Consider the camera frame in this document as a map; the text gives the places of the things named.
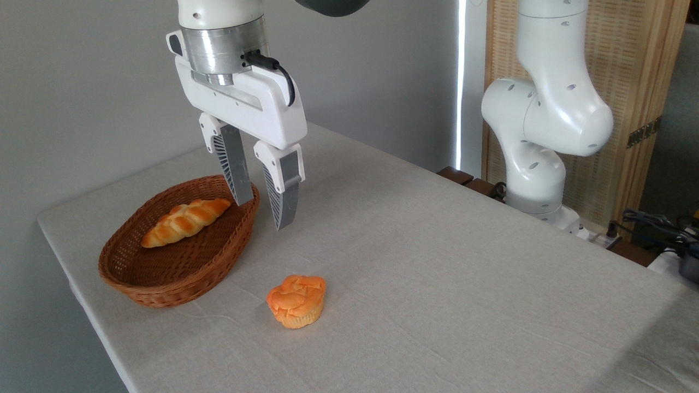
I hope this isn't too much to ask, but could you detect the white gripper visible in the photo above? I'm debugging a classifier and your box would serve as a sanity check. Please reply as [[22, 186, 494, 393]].
[[175, 55, 308, 231]]

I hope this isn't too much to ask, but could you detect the long braided bread loaf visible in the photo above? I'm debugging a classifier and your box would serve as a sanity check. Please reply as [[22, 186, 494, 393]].
[[141, 198, 232, 249]]

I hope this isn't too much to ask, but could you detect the round orange muffin bread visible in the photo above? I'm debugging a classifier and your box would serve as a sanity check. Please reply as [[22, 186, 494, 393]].
[[266, 275, 327, 330]]

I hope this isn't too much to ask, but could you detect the brown wicker basket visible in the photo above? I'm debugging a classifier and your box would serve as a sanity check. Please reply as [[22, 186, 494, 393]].
[[98, 175, 260, 309]]

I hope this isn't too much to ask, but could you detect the brown wooden block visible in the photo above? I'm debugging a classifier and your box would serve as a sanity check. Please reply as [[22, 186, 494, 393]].
[[464, 178, 506, 204], [437, 166, 475, 186]]

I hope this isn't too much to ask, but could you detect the light grey tablecloth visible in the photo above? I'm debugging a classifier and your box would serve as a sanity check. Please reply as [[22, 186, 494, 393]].
[[37, 121, 699, 393]]

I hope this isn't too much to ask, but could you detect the white power strip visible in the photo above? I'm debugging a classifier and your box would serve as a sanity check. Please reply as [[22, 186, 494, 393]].
[[578, 226, 623, 251]]

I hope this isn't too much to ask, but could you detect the dark metal screen hinge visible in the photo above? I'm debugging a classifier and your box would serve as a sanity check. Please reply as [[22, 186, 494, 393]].
[[626, 116, 663, 150]]

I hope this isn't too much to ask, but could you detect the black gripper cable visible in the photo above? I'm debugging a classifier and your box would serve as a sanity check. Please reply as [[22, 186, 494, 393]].
[[243, 50, 297, 108]]

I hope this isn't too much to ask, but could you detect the black cable bundle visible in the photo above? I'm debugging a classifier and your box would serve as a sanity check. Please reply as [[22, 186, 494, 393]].
[[621, 209, 699, 258]]

